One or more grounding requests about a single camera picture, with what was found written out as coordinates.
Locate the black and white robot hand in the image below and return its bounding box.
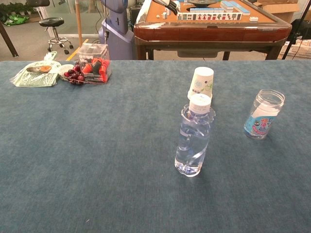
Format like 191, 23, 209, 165
152, 0, 182, 16

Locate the transparent cup with blue label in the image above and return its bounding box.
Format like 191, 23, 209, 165
243, 89, 286, 140

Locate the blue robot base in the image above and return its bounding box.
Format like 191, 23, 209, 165
98, 0, 137, 61

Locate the white printed paper cup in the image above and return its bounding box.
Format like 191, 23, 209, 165
187, 67, 215, 104

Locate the row of face-up mahjong tiles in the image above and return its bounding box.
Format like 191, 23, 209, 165
176, 12, 243, 21

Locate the wooden mahjong table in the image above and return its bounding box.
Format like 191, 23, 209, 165
133, 0, 292, 61

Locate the wooden pole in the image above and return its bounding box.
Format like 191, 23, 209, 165
74, 0, 83, 47

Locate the clear box with red items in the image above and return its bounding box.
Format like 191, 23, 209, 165
77, 43, 112, 84

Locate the cardboard box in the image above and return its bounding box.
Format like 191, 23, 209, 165
257, 0, 304, 24

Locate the bunch of dark red grapes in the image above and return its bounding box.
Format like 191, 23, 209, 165
63, 61, 86, 85

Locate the black round stool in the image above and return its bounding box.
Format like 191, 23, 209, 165
38, 17, 74, 55

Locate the black tripod stand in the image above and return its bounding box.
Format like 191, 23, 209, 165
281, 0, 311, 60

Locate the clear plastic water bottle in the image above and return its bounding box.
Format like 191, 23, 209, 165
174, 94, 216, 178

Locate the white plastic crate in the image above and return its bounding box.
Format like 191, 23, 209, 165
279, 40, 311, 59

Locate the green dustpan in plastic bag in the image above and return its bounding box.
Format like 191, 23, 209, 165
10, 50, 62, 87

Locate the green plastic bag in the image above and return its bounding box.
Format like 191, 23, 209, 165
2, 14, 30, 27

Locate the blue tablecloth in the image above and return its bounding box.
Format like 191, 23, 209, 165
0, 60, 311, 233

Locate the black table leg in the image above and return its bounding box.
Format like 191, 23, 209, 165
0, 21, 19, 58

